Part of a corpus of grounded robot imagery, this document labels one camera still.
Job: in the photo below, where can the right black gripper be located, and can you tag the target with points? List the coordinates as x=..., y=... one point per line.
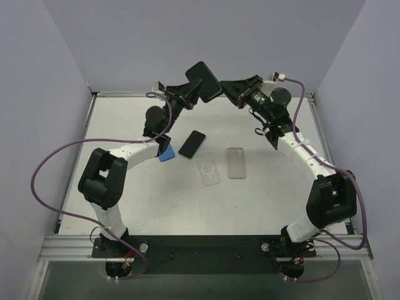
x=249, y=90

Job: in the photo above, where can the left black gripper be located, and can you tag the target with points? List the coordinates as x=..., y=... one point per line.
x=180, y=97

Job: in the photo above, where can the black phone from beige case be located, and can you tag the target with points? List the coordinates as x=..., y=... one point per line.
x=203, y=82

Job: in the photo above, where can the beige phone case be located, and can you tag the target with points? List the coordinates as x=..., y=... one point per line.
x=236, y=163

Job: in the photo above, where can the clear phone case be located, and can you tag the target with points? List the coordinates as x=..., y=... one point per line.
x=208, y=169

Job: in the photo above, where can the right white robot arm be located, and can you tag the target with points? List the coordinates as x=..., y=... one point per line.
x=332, y=198

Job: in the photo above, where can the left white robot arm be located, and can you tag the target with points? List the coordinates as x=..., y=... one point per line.
x=103, y=179

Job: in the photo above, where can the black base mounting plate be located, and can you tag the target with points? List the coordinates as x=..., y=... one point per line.
x=254, y=254

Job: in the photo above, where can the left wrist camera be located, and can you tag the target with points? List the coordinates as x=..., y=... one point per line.
x=158, y=87

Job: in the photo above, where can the aluminium table frame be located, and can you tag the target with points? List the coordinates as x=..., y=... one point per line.
x=161, y=189

